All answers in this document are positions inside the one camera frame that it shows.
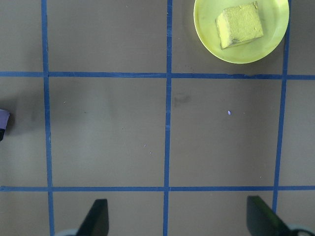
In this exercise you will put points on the yellow foam block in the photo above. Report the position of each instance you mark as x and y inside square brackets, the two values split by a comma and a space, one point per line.
[242, 24]

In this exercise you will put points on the purple foam block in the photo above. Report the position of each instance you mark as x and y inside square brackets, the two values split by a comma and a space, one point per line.
[3, 119]

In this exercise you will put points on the yellow plate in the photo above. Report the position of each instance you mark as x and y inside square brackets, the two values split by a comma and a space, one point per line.
[209, 46]

